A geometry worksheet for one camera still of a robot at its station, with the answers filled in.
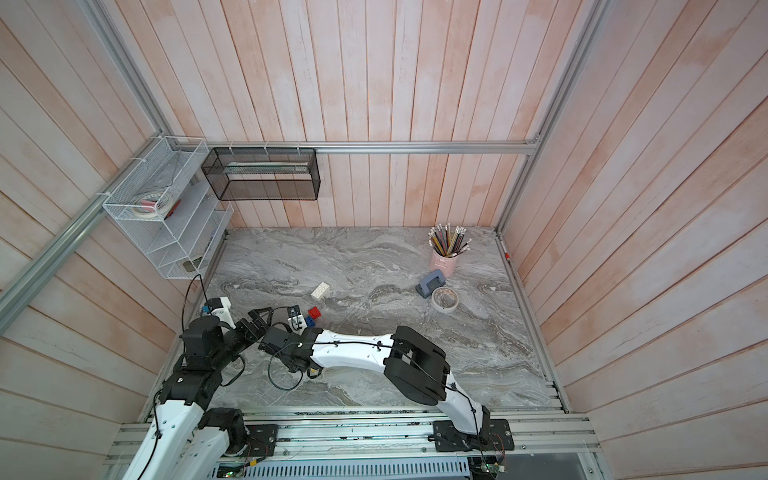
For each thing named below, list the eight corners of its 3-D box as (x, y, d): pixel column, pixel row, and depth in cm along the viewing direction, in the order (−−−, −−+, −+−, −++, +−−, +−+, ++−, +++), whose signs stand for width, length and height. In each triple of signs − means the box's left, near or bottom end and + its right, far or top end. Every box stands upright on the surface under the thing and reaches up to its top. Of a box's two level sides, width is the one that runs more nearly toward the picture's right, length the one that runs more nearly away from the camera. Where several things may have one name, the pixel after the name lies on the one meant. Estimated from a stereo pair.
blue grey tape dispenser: (424, 300, 102) (425, 294, 99) (414, 290, 105) (415, 285, 102) (446, 283, 107) (448, 277, 104) (436, 274, 109) (438, 268, 106)
